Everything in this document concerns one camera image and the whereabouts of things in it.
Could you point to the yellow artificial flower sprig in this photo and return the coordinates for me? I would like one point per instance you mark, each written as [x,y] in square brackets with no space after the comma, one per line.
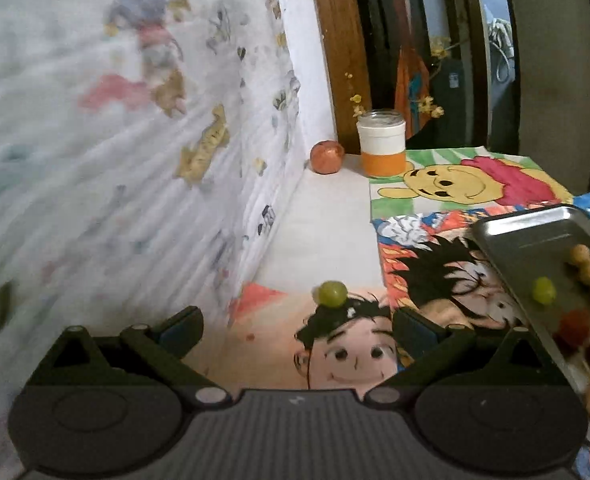
[437,49]

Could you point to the grey metal tray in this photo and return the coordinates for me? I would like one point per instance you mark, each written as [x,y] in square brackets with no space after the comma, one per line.
[515,255]

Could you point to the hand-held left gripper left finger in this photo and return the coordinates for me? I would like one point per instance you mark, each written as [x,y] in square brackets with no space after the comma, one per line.
[182,330]

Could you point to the orange figure poster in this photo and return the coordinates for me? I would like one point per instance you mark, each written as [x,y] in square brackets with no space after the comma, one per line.
[410,75]

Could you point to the white and orange jar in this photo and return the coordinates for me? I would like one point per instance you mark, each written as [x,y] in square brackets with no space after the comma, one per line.
[381,142]

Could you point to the orange red apple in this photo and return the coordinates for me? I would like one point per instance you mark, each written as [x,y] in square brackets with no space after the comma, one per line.
[326,156]

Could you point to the green grape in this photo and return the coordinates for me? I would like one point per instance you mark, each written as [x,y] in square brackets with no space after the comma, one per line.
[331,293]
[544,290]

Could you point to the black appliance with sticker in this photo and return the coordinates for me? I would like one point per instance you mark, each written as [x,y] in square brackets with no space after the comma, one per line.
[452,95]

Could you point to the brown wooden door frame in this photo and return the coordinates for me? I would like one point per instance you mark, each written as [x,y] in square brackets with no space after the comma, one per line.
[337,45]

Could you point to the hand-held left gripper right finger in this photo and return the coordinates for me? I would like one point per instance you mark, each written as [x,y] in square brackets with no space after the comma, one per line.
[412,332]

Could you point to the cartoon printed mat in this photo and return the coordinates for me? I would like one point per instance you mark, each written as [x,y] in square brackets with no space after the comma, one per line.
[440,190]

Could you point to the red cherry tomato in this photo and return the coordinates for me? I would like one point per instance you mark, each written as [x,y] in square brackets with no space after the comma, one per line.
[575,328]

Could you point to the white cartoon printed wall cloth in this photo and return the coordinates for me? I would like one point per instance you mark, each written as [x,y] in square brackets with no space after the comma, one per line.
[125,160]

